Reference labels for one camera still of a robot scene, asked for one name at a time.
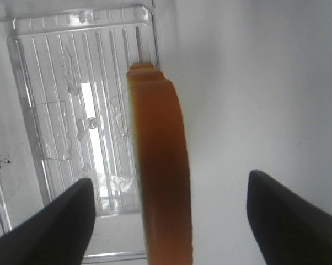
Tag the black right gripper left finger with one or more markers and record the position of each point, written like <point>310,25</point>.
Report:
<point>58,234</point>

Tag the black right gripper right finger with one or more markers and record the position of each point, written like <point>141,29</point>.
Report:
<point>287,228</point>

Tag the bread slice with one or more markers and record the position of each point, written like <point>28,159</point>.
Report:
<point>162,165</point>

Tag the clear right plastic tray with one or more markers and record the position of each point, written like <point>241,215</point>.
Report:
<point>65,113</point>

